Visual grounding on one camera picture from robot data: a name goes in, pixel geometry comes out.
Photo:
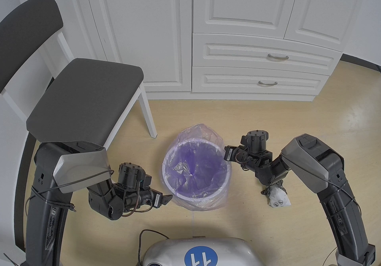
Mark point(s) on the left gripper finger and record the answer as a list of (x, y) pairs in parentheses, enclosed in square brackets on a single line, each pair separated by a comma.
[(166, 199)]

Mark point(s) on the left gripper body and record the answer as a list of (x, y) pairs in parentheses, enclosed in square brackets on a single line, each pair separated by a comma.
[(150, 198)]

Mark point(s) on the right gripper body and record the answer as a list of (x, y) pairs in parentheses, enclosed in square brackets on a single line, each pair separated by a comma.
[(241, 156)]

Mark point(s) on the purple plastic bag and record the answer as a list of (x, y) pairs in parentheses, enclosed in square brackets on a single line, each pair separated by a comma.
[(193, 163)]

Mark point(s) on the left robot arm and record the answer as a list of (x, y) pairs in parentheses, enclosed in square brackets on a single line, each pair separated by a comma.
[(80, 166)]

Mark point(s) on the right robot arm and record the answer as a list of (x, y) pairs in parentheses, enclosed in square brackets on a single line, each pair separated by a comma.
[(312, 160)]

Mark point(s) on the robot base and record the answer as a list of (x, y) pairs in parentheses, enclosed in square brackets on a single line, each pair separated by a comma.
[(166, 253)]

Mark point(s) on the crumpled white paper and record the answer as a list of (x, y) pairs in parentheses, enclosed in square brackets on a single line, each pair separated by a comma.
[(279, 199)]

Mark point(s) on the white chair, dark grey seat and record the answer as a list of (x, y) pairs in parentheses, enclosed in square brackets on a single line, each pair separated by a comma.
[(89, 92)]

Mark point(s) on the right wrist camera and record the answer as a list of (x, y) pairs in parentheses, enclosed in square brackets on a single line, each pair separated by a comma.
[(244, 141)]

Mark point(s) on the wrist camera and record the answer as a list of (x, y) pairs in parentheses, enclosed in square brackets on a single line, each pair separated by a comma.
[(145, 181), (244, 141)]

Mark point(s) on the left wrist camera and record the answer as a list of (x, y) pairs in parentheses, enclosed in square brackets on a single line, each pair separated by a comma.
[(145, 181)]

